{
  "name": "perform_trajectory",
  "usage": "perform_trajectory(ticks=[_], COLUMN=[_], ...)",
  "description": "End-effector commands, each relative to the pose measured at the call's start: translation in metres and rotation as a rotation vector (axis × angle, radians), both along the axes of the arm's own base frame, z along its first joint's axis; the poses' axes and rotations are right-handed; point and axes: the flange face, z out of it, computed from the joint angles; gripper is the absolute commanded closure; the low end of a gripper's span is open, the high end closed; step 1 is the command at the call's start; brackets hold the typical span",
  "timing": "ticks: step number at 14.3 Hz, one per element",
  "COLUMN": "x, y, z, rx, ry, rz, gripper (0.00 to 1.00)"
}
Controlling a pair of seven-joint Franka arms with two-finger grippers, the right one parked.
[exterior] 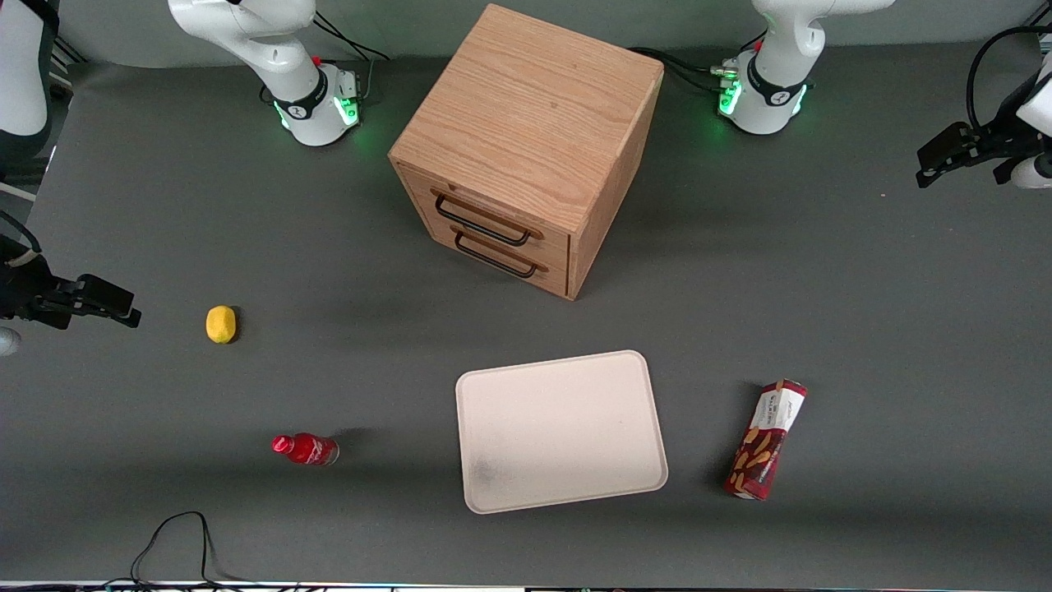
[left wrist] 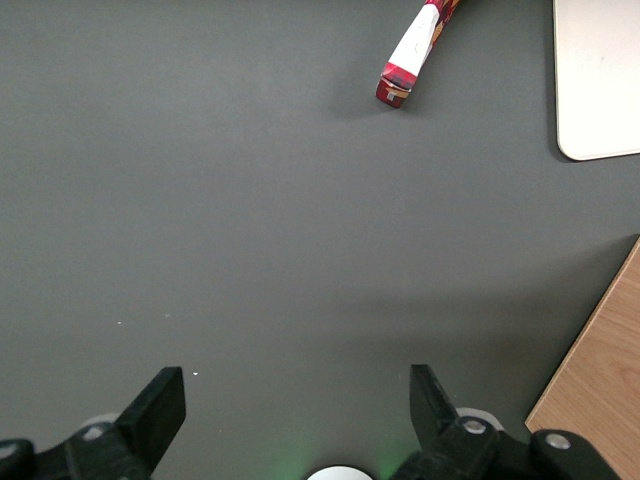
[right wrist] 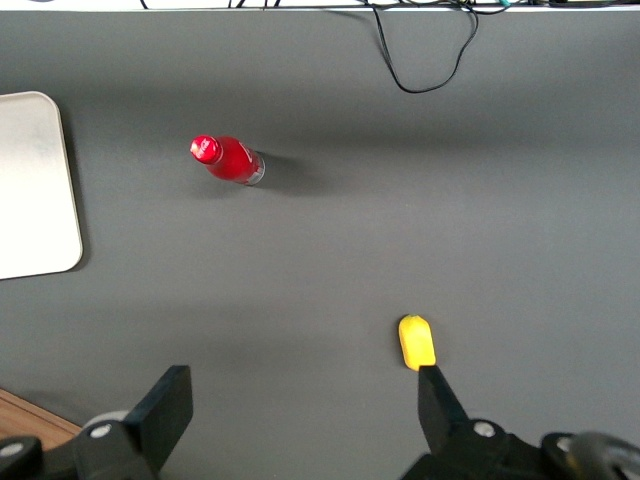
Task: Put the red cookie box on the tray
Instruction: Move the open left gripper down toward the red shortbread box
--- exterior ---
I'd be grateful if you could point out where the black left wrist cable loop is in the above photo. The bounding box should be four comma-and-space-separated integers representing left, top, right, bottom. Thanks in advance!
967, 25, 1052, 131

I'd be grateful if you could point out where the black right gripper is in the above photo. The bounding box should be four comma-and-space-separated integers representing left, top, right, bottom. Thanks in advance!
0, 237, 143, 331

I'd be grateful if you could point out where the black right arm base cable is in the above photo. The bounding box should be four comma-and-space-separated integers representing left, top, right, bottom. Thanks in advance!
312, 10, 392, 104

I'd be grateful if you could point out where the black wire drawer handle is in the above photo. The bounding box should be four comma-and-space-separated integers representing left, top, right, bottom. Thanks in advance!
453, 229, 540, 280
433, 193, 534, 247

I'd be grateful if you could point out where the black looped table cable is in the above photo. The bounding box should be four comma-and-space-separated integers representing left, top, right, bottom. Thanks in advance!
105, 511, 256, 590

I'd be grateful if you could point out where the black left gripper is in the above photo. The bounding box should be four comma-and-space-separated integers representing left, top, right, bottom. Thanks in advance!
916, 99, 1049, 189

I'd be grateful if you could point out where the black arm base cable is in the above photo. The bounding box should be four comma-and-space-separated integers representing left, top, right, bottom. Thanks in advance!
312, 10, 392, 104
629, 31, 769, 93

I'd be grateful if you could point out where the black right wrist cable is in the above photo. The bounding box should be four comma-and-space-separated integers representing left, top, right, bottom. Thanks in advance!
0, 210, 44, 266

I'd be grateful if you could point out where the black left arm base cable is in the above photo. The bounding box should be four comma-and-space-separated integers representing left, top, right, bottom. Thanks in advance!
629, 31, 769, 93

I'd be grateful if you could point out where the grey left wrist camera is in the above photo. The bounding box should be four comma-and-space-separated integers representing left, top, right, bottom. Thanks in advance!
1011, 154, 1052, 191

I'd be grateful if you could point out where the oak wooden drawer cabinet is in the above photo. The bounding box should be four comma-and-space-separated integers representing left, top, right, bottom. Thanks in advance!
388, 3, 665, 301

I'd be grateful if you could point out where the yellow lemon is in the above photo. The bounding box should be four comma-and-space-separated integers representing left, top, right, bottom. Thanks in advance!
205, 305, 238, 345

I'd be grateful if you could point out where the red soda bottle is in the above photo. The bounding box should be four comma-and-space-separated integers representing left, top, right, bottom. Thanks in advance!
272, 432, 340, 467

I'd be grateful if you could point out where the cream plastic tray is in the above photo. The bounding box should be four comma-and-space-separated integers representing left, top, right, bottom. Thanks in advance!
454, 349, 669, 515

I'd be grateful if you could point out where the red tartan cookie box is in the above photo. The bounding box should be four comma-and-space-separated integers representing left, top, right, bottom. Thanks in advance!
724, 379, 808, 502

